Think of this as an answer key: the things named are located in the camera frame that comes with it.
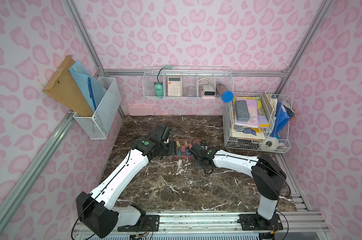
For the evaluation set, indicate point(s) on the clear glass jar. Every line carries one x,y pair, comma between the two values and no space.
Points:
191,92

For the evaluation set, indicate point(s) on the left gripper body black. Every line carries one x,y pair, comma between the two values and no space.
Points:
170,148

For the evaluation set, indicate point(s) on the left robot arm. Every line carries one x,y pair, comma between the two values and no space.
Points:
97,211

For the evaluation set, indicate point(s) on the pink plastic storage box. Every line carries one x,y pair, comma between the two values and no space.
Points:
179,154

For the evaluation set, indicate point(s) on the pink white small device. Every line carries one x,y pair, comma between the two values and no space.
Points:
206,89

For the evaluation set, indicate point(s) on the stack of coloured papers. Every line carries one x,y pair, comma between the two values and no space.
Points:
258,117

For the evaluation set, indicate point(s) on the light blue folder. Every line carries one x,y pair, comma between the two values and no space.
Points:
80,75

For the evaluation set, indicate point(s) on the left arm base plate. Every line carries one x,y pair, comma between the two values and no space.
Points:
152,221

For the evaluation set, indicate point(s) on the cream book lower tray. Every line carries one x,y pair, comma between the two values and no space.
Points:
248,134

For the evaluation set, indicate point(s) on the white tape roll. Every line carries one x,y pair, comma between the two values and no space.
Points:
269,144

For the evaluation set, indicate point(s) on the green desk lamp gadget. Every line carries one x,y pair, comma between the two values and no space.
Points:
158,86

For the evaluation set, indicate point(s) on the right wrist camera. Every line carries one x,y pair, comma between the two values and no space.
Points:
204,145

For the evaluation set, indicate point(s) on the tube with blue cap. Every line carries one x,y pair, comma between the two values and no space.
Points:
224,93

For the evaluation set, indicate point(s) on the white calculator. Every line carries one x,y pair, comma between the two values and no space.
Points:
174,86

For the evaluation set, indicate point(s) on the brown paper envelope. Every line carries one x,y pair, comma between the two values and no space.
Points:
63,89

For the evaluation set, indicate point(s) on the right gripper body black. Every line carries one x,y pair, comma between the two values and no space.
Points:
196,151

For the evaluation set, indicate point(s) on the white mesh wall file basket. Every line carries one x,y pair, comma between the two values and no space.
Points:
98,126

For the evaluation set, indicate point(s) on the pink box lid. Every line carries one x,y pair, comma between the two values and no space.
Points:
141,110

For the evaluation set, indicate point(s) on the white wire wall shelf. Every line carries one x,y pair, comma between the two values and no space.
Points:
190,76

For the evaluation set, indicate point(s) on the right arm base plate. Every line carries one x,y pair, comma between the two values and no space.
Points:
254,222

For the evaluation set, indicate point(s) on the grey pencil case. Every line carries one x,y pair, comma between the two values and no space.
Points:
242,111

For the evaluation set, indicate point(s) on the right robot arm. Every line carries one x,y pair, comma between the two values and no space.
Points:
267,174

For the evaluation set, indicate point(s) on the white wire desk organizer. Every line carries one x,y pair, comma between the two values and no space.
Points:
269,103

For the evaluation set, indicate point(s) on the blue pen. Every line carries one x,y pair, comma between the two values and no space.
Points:
91,95

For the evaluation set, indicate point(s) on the blue folder upright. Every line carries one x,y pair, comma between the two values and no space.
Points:
281,119

